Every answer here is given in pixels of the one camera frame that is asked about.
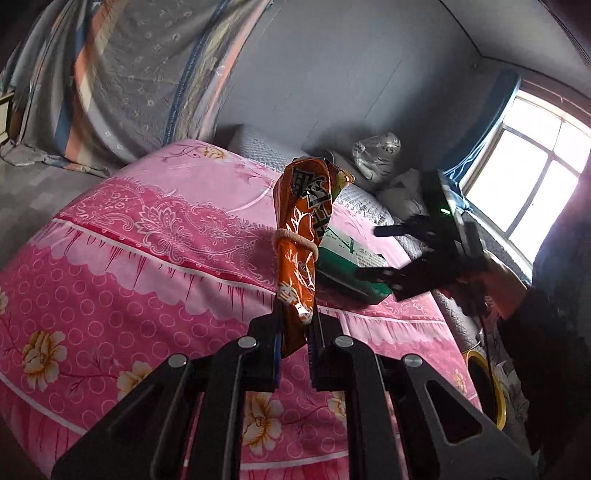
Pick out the green white tissue pack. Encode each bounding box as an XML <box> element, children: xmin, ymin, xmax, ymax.
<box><xmin>317</xmin><ymin>227</ymin><xmax>392</xmax><ymax>305</ymax></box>

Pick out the orange snack bag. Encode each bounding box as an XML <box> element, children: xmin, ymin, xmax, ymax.
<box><xmin>271</xmin><ymin>156</ymin><xmax>356</xmax><ymax>358</ymax></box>

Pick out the person hand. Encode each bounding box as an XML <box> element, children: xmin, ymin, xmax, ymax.
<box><xmin>473</xmin><ymin>251</ymin><xmax>528</xmax><ymax>320</ymax></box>

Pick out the grey quilted sofa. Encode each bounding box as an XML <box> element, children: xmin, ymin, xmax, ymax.
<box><xmin>225</xmin><ymin>124</ymin><xmax>537</xmax><ymax>361</ymax></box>

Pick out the grey cushion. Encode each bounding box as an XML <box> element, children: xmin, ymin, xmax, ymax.
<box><xmin>377</xmin><ymin>169</ymin><xmax>428</xmax><ymax>221</ymax></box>

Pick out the tiger toy in plastic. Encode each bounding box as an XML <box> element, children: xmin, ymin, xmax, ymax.
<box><xmin>352</xmin><ymin>132</ymin><xmax>402</xmax><ymax>184</ymax></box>

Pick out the grey rolled pillow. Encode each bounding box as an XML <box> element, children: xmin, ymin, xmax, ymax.
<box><xmin>322</xmin><ymin>149</ymin><xmax>367</xmax><ymax>189</ymax></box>

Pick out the window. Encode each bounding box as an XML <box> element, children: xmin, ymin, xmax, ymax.
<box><xmin>460</xmin><ymin>90</ymin><xmax>590</xmax><ymax>264</ymax></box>

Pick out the black bin with yellow rim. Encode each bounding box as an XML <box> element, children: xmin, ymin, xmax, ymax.
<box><xmin>464</xmin><ymin>349</ymin><xmax>507</xmax><ymax>431</ymax></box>

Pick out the blue curtain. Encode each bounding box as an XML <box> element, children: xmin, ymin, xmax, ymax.
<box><xmin>440</xmin><ymin>69</ymin><xmax>521</xmax><ymax>210</ymax></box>

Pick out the pink floral table cloth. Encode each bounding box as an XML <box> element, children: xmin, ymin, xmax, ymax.
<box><xmin>1</xmin><ymin>140</ymin><xmax>480</xmax><ymax>479</ymax></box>

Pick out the striped sheet covered furniture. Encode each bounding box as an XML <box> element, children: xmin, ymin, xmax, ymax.
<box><xmin>1</xmin><ymin>0</ymin><xmax>267</xmax><ymax>177</ymax></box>

